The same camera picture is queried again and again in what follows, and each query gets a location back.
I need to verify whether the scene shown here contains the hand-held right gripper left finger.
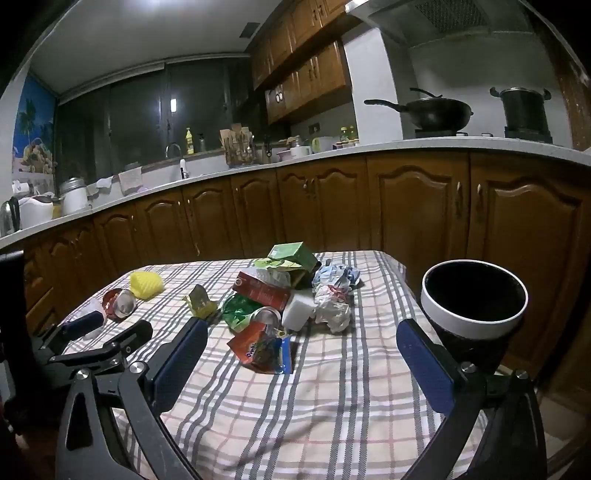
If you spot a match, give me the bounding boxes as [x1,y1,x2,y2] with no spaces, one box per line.
[55,318,209,480]

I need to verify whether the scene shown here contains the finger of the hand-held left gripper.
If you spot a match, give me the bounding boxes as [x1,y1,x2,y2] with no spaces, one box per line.
[37,319,154,385]
[28,310,106,356]

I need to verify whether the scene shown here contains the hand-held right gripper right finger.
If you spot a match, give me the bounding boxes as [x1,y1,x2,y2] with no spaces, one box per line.
[396,318,548,480]

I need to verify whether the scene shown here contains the black white-rimmed waste bin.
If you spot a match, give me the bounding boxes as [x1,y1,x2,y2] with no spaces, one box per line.
[421,260,528,370]

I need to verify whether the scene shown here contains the white red milk carton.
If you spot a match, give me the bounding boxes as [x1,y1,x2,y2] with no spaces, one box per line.
[281,293,319,332]

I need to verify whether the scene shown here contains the crushed red can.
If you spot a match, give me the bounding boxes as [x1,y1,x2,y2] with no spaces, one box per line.
[102,288,138,322]

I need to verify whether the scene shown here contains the yellow green wrapper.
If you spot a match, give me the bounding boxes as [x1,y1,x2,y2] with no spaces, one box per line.
[182,284,219,318]

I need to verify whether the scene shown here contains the green snack bag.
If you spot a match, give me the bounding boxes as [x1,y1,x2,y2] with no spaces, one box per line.
[222,294,259,333]

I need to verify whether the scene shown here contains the orange snack packet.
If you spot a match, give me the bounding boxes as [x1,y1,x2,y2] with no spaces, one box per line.
[227,322,293,374]

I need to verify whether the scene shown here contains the crushed silver can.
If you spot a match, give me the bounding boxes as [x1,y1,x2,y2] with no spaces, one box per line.
[252,306,281,329]

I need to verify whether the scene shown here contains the steel kettle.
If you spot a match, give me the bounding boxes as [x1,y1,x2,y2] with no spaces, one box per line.
[0,198,21,236]

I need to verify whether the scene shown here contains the red snack packet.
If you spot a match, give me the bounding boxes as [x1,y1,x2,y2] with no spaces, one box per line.
[232,270,293,311]

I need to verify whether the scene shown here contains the checked tablecloth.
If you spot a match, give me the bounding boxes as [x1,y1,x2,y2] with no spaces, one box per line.
[60,250,490,480]

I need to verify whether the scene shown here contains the crumpled blue white wrapper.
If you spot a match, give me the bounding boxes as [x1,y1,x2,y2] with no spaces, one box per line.
[312,259,365,296]

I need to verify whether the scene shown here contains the green leaf print wrapper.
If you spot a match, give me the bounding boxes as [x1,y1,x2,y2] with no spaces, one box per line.
[253,257,301,270]

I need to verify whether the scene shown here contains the pale dish cloth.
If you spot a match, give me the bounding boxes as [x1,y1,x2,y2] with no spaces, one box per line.
[119,168,144,195]

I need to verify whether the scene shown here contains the green cardboard box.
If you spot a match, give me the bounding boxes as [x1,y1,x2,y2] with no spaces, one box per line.
[267,242,320,289]

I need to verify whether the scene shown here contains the brown wooden lower cabinets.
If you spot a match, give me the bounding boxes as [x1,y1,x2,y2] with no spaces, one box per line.
[21,150,591,384]

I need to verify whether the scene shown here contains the dark kitchen window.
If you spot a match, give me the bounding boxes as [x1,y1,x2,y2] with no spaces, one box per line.
[55,60,252,185]

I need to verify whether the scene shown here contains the wooden utensil rack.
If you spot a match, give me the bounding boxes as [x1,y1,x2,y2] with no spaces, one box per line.
[220,124,258,168]

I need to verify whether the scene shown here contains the white kitchen countertop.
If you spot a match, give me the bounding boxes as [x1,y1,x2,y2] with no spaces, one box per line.
[0,136,591,252]

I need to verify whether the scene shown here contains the gas stove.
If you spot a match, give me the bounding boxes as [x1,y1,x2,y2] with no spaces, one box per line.
[413,127,555,144]

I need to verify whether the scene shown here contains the black wok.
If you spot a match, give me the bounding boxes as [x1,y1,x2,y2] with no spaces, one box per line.
[364,88,475,132]

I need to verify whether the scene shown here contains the dark stock pot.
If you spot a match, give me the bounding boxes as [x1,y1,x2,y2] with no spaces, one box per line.
[490,87,552,132]

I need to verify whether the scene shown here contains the steel range hood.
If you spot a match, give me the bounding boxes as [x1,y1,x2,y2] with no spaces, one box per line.
[345,0,536,47]

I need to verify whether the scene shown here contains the beach wall poster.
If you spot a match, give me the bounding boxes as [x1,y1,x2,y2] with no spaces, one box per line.
[11,74,57,175]

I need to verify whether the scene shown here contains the brown wooden wall cabinets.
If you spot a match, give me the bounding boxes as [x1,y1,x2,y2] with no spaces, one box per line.
[252,0,354,125]

